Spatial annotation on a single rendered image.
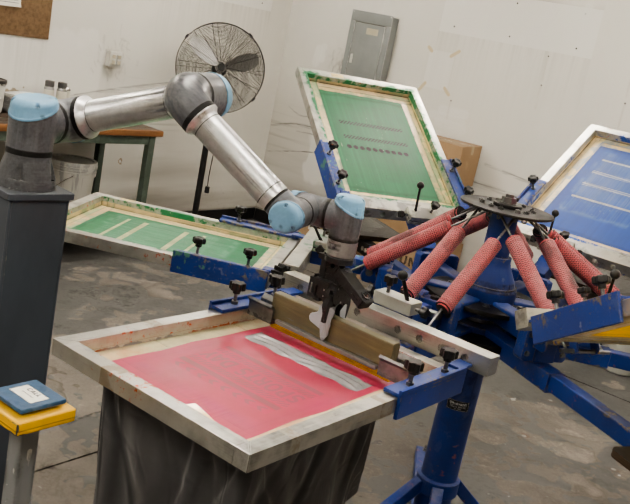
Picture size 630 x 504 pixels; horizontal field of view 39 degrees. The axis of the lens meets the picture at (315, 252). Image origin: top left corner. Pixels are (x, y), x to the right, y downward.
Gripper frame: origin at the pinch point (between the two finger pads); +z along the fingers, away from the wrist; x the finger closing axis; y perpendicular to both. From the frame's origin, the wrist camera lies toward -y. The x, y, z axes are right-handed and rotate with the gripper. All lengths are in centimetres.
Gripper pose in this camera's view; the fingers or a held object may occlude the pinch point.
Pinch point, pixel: (330, 335)
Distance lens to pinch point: 221.3
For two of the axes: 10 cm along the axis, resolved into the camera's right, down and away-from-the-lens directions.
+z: -1.9, 9.5, 2.4
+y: -7.7, -2.9, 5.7
